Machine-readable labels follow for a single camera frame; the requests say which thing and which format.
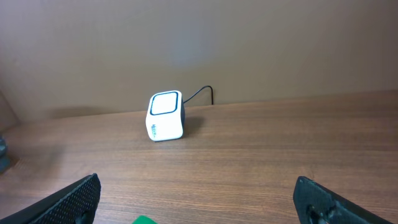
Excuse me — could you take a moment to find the black scanner cable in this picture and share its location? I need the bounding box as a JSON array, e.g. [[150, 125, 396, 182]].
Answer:
[[182, 85, 215, 106]]

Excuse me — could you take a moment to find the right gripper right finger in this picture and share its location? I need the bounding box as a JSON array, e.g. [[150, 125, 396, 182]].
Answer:
[[293, 176, 392, 224]]

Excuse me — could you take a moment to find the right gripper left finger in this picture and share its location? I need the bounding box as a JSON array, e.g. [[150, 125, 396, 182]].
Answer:
[[1, 173, 101, 224]]

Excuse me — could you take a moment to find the grey plastic mesh basket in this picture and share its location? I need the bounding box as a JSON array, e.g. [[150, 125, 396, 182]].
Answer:
[[0, 136, 11, 173]]

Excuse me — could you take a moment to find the green lid jar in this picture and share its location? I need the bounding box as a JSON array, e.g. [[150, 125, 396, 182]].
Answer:
[[132, 215, 157, 224]]

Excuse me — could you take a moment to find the white barcode scanner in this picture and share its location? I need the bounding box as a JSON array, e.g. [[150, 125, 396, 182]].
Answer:
[[146, 90, 185, 142]]

